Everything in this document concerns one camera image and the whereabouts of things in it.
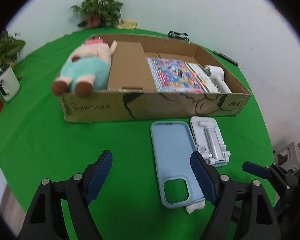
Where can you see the large cardboard box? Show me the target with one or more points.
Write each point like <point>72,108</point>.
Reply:
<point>124,104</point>

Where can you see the cardboard divider panel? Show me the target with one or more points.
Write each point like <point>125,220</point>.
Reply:
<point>130,69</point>

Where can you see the white folding phone stand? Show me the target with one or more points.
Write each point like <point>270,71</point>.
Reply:
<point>209,141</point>

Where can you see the white handheld fan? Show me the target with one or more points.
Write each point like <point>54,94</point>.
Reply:
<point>217,74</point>

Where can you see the black remote bar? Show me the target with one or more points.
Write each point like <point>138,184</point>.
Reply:
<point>226,58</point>

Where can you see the potted plant pink pot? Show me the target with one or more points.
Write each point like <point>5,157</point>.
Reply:
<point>98,13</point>

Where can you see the pink pig plush toy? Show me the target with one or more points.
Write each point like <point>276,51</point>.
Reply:
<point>86,70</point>

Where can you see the grey plastic stool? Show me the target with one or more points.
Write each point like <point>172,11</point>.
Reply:
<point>288,158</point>

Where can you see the potted plant at left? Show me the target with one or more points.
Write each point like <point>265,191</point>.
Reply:
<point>10,47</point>

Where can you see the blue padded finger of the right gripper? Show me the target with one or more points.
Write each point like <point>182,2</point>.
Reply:
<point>256,170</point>

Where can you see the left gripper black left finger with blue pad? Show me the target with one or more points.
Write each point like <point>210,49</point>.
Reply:
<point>44,218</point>

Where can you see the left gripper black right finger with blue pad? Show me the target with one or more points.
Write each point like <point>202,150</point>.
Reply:
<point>245,204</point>

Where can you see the colourful board game box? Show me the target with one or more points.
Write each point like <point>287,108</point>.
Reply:
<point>173,76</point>

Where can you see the yellow cloth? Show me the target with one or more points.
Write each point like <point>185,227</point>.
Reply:
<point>127,25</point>

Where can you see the black clip stand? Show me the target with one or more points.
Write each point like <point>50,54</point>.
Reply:
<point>179,36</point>

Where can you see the light blue phone case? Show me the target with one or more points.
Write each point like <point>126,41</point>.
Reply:
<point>173,145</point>

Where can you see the white mug black handle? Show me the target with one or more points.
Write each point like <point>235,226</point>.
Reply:
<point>9,84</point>

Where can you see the green white medicine box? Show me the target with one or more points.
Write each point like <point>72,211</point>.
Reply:
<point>207,83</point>

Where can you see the white crumpled tissue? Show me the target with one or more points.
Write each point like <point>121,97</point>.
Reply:
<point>195,206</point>

